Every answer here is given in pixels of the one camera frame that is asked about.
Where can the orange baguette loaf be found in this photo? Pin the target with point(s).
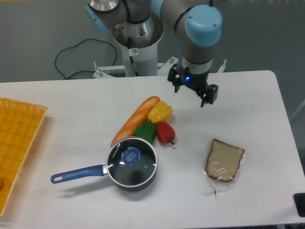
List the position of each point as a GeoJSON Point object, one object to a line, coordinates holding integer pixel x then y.
{"type": "Point", "coordinates": [139, 117]}

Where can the blue saucepan with handle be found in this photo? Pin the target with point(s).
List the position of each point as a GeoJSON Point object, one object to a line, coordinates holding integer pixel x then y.
{"type": "Point", "coordinates": [93, 171]}

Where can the green bell pepper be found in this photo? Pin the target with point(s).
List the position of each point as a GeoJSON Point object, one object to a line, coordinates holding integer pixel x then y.
{"type": "Point", "coordinates": [146, 131]}

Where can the glass pot lid blue knob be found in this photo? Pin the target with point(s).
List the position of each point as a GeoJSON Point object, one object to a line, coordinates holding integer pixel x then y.
{"type": "Point", "coordinates": [132, 163]}

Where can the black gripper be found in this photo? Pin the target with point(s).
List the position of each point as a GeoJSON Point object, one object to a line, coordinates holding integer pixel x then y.
{"type": "Point", "coordinates": [196, 82]}

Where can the bread slice in plastic bag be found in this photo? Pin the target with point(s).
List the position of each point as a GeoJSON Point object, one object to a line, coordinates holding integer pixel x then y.
{"type": "Point", "coordinates": [221, 166]}

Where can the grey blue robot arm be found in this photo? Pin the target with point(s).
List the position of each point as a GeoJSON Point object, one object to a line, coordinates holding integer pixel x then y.
{"type": "Point", "coordinates": [106, 13]}

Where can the yellow woven basket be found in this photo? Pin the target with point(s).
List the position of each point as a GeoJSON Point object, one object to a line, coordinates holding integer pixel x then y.
{"type": "Point", "coordinates": [19, 124]}

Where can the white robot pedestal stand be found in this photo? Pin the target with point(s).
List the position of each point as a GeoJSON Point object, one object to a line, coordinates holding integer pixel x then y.
{"type": "Point", "coordinates": [201, 30]}

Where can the black device at table edge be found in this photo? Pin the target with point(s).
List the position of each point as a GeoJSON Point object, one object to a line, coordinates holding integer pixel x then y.
{"type": "Point", "coordinates": [299, 199]}

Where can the red bell pepper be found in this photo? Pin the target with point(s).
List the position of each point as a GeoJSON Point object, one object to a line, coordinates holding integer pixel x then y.
{"type": "Point", "coordinates": [165, 133]}

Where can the yellow bell pepper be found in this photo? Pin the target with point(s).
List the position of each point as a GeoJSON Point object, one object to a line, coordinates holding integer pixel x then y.
{"type": "Point", "coordinates": [161, 112]}

